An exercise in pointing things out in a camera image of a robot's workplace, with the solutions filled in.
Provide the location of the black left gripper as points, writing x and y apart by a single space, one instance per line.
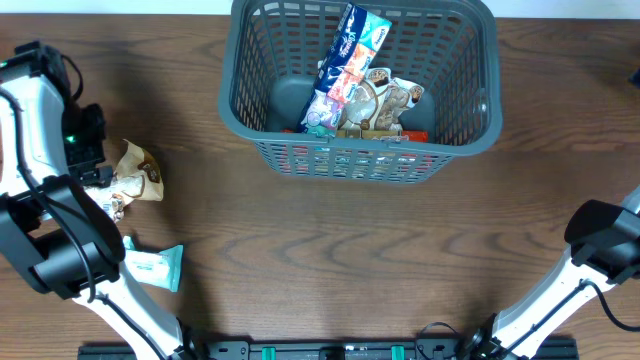
74 154

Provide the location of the beige cookie bag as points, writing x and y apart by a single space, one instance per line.
361 113
137 178

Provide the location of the white paper label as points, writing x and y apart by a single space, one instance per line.
162 269

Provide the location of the red spaghetti packet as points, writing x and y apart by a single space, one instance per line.
390 135

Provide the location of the Kleenex tissue multipack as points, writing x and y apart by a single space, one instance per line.
359 36

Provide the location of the cookie bag with clear window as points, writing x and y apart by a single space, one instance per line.
401 95

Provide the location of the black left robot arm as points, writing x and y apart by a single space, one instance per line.
52 232

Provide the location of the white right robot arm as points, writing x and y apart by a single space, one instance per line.
602 252

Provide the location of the grey plastic basket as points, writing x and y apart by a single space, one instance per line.
449 48

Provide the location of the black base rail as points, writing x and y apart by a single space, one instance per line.
439 347

